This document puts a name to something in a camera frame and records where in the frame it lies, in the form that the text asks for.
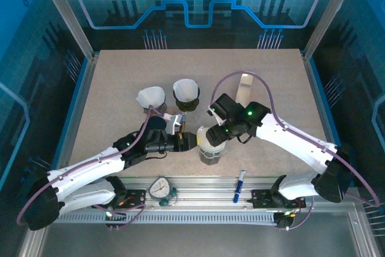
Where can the white paper coffee filter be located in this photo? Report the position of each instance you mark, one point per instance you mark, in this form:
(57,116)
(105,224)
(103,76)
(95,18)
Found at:
(151,96)
(186,88)
(204,144)

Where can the olive green coffee dripper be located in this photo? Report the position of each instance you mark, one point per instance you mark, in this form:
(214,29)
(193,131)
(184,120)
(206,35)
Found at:
(186,106)

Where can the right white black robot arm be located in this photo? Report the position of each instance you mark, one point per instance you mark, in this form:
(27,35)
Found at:
(294,145)

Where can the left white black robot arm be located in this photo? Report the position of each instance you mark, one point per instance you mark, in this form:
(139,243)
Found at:
(84,169)

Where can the coffee filter paper pack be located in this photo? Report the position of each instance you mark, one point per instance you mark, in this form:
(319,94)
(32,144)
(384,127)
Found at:
(245,88)

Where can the white triangular analog clock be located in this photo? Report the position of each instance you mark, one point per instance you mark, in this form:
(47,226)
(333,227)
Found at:
(159,190)

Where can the blue white marker pen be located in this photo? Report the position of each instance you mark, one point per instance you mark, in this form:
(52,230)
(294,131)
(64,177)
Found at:
(239,190)

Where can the black controller box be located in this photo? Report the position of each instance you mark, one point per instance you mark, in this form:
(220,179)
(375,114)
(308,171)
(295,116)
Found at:
(282,222)
(115,218)

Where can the steel front plate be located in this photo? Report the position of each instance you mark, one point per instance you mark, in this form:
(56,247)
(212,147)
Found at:
(195,242)

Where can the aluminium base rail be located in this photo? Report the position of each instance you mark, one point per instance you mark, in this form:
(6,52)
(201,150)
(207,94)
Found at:
(204,190)

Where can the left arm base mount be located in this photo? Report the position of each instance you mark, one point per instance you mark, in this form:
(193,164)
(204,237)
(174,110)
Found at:
(135,197)

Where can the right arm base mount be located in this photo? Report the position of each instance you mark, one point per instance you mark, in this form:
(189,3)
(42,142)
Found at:
(261,198)

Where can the blue-edged aluminium side rail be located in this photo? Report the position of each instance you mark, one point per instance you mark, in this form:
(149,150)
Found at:
(85,88)
(316,88)

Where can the aluminium frame post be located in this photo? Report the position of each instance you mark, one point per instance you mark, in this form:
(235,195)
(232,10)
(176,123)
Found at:
(64,13)
(331,13)

